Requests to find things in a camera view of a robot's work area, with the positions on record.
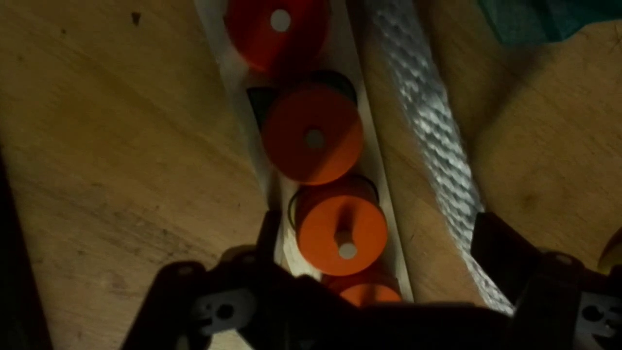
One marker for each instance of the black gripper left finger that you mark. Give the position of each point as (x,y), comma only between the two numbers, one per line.
(195,303)

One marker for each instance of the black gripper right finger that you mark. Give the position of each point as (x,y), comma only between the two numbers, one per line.
(570,303)

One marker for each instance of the grey braided sleeve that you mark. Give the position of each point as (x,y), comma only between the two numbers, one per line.
(421,97)

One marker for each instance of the green toy block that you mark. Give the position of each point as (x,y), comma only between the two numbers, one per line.
(545,15)

